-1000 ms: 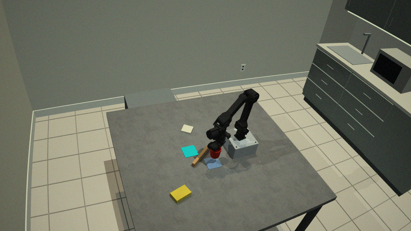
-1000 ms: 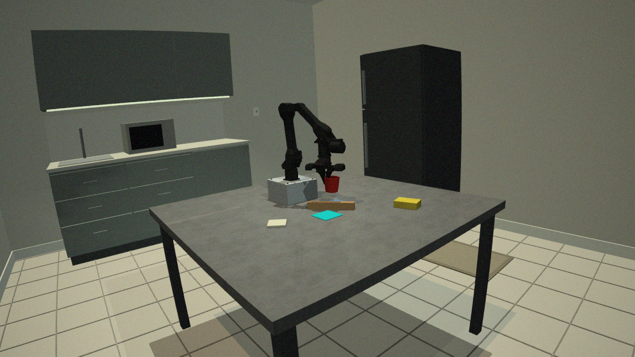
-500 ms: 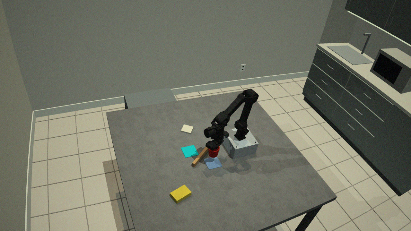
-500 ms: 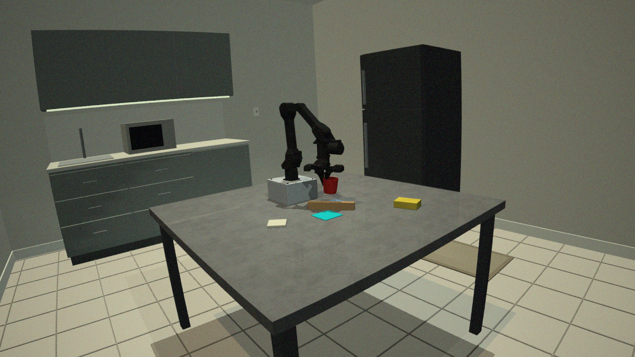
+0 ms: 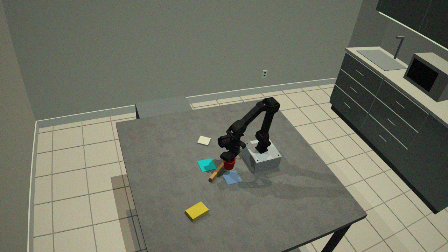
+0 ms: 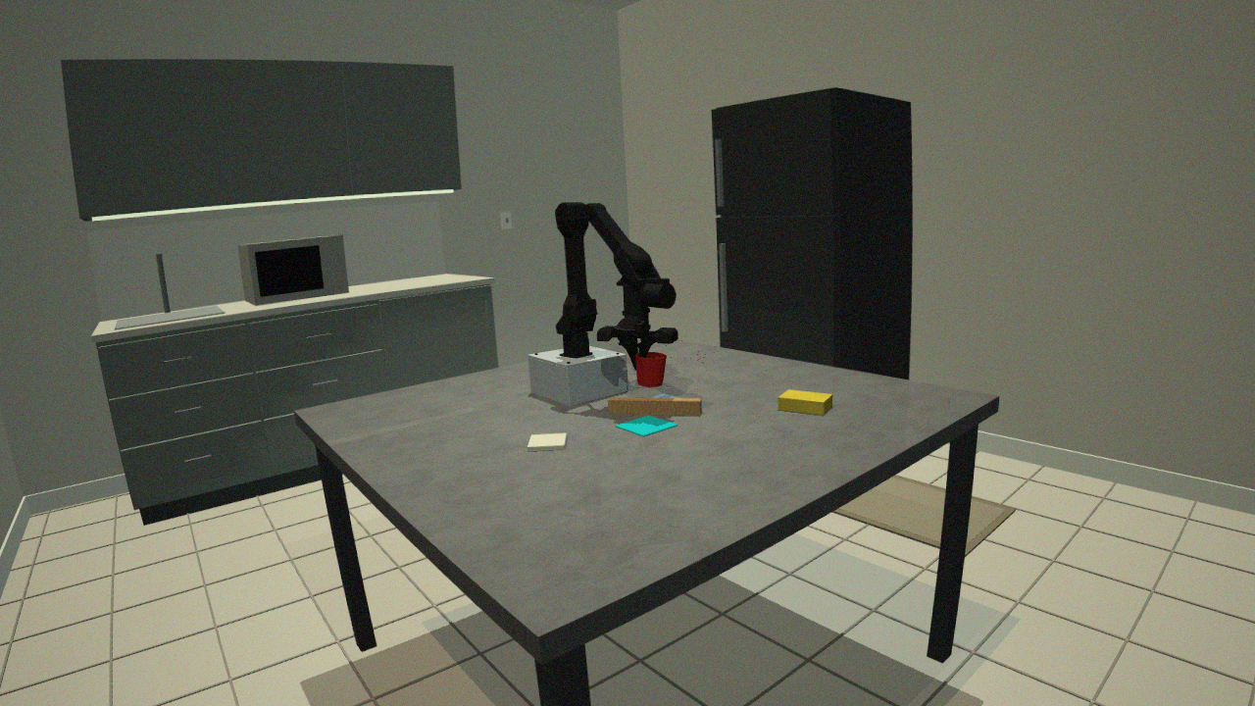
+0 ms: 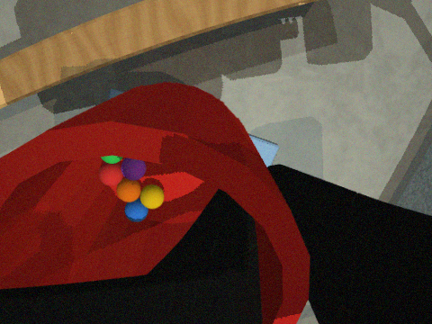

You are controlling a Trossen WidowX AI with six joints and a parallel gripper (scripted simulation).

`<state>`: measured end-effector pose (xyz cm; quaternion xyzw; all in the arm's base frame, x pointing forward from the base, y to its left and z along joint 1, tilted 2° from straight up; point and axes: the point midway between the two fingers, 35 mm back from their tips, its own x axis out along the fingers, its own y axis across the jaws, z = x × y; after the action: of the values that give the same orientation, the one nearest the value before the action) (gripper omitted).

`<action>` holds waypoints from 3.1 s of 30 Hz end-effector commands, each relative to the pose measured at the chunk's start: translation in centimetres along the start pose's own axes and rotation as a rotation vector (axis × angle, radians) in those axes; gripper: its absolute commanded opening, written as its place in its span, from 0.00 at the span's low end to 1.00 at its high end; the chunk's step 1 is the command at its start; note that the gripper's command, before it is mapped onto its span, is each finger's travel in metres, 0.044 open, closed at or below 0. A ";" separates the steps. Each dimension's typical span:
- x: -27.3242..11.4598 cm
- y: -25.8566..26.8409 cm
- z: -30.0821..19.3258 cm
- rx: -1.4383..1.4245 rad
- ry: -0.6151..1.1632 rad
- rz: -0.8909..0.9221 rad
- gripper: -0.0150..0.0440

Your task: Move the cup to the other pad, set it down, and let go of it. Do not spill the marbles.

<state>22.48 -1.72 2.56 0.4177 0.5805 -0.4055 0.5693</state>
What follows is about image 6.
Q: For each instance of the red cup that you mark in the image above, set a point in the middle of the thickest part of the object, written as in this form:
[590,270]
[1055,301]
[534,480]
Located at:
[650,370]

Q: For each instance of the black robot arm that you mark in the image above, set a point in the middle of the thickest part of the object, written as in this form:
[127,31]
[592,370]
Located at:
[642,284]

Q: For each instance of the tan wooden plank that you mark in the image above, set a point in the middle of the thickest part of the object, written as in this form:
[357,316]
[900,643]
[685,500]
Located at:
[655,406]

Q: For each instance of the cream flat square tile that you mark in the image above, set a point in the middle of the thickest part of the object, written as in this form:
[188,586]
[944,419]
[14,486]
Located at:
[547,441]

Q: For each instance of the yellow rectangular block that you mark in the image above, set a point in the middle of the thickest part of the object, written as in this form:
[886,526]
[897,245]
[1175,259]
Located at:
[805,402]

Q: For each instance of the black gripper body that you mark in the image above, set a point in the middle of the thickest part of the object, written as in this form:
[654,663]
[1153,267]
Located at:
[661,335]

